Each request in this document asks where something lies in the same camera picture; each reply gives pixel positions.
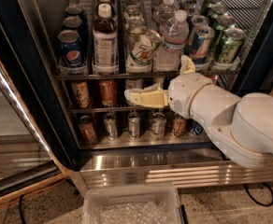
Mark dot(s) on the front green soda can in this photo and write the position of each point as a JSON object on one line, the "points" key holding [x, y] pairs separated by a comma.
{"points": [[229, 45]]}

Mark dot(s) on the front clear water bottle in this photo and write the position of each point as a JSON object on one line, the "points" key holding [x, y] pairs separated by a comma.
{"points": [[174, 37]]}

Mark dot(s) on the orange can middle shelf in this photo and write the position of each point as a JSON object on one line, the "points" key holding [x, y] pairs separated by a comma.
{"points": [[108, 92]]}

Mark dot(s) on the gold can bottom shelf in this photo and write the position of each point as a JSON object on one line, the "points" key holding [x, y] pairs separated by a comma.
{"points": [[178, 126]]}

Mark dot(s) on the front brown tea bottle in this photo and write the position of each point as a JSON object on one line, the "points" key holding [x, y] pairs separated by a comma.
{"points": [[105, 37]]}

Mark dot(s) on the clear plastic bin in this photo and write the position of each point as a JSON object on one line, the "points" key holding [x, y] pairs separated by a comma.
{"points": [[132, 204]]}

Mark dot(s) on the brown can bottom shelf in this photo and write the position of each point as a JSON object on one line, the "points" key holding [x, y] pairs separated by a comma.
{"points": [[87, 129]]}

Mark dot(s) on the green soda can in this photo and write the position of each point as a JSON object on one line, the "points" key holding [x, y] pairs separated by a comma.
{"points": [[229, 45], [221, 24]]}

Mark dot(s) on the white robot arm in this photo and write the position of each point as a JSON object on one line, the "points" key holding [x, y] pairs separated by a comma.
{"points": [[240, 127]]}

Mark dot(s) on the middle blue pepsi can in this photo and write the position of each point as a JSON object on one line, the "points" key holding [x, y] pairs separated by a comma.
{"points": [[75, 24]]}

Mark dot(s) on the silver can shelf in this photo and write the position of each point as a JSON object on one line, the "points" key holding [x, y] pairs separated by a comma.
{"points": [[111, 126], [134, 125]]}

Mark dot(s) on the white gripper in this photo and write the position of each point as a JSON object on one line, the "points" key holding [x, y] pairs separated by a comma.
{"points": [[185, 91]]}

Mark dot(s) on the open glass fridge door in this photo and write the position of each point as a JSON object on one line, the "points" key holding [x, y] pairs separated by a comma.
{"points": [[26, 161]]}

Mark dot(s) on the stainless steel fridge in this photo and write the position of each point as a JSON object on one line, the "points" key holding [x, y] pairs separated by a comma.
{"points": [[29, 50]]}

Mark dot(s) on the rear blue pepsi can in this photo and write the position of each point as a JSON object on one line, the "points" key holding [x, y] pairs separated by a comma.
{"points": [[76, 11]]}

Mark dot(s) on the clear water bottle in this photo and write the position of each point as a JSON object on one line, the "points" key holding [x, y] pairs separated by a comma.
{"points": [[165, 11], [174, 37]]}

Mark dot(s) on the blue pepsi can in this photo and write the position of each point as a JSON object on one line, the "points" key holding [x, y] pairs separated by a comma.
{"points": [[76, 11], [71, 48], [75, 24]]}

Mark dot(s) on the front blue pepsi can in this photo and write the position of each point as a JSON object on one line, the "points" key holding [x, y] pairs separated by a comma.
{"points": [[71, 48]]}

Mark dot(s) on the white can middle shelf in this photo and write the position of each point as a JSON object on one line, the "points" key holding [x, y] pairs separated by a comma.
{"points": [[136, 83]]}

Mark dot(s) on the white green 7up can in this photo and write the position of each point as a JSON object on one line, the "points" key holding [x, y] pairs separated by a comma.
{"points": [[140, 57]]}

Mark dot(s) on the tan can middle shelf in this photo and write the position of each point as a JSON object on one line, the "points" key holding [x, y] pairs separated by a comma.
{"points": [[81, 93]]}

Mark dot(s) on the white green can bottom shelf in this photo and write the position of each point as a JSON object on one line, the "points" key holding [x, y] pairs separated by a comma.
{"points": [[157, 122]]}

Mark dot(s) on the blue can bottom shelf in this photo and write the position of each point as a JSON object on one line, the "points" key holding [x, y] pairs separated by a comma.
{"points": [[195, 128]]}

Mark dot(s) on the front blue red bull can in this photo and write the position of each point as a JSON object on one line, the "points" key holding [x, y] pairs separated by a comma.
{"points": [[202, 39]]}

